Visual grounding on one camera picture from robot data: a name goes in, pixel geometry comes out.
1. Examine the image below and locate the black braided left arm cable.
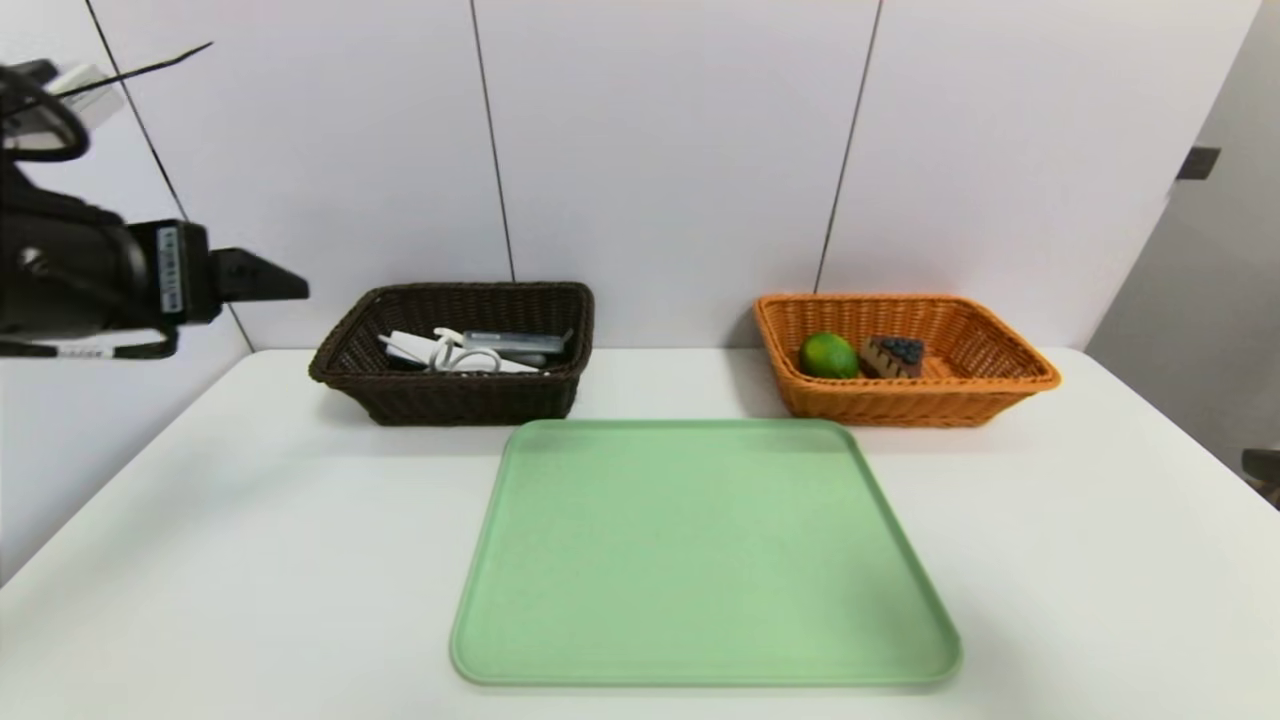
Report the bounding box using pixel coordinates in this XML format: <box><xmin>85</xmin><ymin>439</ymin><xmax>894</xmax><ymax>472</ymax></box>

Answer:
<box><xmin>0</xmin><ymin>325</ymin><xmax>181</xmax><ymax>362</ymax></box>

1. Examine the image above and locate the white brown background object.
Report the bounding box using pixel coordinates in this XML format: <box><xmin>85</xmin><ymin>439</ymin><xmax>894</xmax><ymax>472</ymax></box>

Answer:
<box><xmin>1242</xmin><ymin>448</ymin><xmax>1280</xmax><ymax>507</ymax></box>

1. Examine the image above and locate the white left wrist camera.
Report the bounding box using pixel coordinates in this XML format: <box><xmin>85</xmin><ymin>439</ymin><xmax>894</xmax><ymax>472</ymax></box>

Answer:
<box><xmin>40</xmin><ymin>62</ymin><xmax>128</xmax><ymax>136</ymax></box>

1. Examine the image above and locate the light green plastic tray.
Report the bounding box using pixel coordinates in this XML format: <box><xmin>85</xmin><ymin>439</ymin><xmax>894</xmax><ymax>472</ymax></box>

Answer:
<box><xmin>450</xmin><ymin>418</ymin><xmax>963</xmax><ymax>688</ymax></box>

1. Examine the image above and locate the green lime fruit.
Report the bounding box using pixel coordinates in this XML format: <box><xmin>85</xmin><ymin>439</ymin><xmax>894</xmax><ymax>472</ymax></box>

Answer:
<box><xmin>799</xmin><ymin>331</ymin><xmax>861</xmax><ymax>380</ymax></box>

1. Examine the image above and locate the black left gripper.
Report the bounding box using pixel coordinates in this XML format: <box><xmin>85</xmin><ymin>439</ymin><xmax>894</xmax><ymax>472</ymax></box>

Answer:
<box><xmin>0</xmin><ymin>208</ymin><xmax>310</xmax><ymax>339</ymax></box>

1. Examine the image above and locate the dark brown wicker basket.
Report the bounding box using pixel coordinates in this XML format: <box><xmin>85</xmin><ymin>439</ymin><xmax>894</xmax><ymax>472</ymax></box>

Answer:
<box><xmin>307</xmin><ymin>281</ymin><xmax>598</xmax><ymax>427</ymax></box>

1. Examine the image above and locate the chocolate blueberry cake slice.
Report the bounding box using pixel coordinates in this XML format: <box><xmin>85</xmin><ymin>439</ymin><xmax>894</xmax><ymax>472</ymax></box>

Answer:
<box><xmin>860</xmin><ymin>335</ymin><xmax>927</xmax><ymax>380</ymax></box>

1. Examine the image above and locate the grey pencil lead case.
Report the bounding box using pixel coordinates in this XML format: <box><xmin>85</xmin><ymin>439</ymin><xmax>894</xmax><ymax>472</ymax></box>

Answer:
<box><xmin>460</xmin><ymin>329</ymin><xmax>575</xmax><ymax>354</ymax></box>

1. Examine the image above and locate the black left wrist camera cable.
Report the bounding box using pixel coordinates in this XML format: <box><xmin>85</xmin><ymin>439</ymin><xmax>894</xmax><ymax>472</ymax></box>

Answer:
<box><xmin>0</xmin><ymin>62</ymin><xmax>93</xmax><ymax>166</ymax></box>

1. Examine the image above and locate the orange wicker basket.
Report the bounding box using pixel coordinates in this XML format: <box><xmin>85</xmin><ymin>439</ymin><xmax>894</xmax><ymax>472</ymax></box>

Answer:
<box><xmin>752</xmin><ymin>292</ymin><xmax>1063</xmax><ymax>429</ymax></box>

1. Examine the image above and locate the white power strip with cord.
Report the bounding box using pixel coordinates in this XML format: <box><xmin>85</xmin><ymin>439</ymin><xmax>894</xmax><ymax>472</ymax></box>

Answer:
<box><xmin>378</xmin><ymin>328</ymin><xmax>541</xmax><ymax>375</ymax></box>

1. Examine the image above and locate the thin black cable tie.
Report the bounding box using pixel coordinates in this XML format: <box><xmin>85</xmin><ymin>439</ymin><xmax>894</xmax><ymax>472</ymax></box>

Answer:
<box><xmin>55</xmin><ymin>41</ymin><xmax>215</xmax><ymax>101</ymax></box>

